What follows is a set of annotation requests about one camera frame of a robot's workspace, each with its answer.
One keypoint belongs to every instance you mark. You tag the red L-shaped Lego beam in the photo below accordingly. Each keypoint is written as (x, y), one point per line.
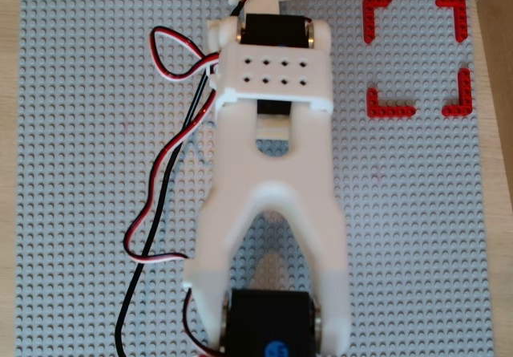
(384, 111)
(461, 12)
(465, 96)
(368, 12)

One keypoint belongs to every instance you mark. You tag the grey Lego baseplate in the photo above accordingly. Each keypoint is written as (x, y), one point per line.
(80, 152)

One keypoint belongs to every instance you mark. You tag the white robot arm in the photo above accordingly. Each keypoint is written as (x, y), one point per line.
(276, 172)

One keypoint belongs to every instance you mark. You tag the brown cardboard box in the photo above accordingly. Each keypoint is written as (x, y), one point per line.
(499, 72)

